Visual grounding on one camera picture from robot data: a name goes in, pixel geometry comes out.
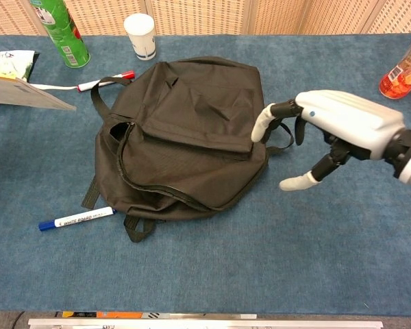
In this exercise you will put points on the black fabric backpack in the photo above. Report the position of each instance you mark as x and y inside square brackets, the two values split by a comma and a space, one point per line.
[192, 137]

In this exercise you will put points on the orange drink bottle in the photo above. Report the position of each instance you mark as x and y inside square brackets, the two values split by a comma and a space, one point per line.
[402, 75]

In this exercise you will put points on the wicker folding screen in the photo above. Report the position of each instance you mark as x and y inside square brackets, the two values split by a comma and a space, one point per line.
[205, 17]

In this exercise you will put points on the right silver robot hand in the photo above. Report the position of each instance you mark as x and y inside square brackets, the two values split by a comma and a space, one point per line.
[352, 120]

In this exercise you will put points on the white snack bag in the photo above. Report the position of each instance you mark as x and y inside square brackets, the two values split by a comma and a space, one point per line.
[10, 61]

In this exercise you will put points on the red capped whiteboard marker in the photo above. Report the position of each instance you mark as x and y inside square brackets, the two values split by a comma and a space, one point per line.
[120, 77]

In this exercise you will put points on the aluminium profile rail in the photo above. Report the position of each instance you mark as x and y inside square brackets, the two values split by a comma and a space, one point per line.
[205, 323]

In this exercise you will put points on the orange striped base panel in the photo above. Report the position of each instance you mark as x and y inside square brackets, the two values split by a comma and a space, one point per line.
[123, 314]

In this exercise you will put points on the blue capped whiteboard marker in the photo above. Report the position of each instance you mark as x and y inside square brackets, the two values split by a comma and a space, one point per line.
[78, 218]

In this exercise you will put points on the green chips can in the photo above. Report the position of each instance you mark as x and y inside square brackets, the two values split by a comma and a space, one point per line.
[63, 31]

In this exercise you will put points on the blue felt table cover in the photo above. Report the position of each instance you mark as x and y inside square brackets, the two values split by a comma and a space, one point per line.
[294, 257]

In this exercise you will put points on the yellow and white book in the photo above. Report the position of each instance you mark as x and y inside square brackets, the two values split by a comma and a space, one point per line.
[17, 94]

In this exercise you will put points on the white paper cup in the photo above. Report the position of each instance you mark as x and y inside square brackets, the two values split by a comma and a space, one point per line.
[141, 34]

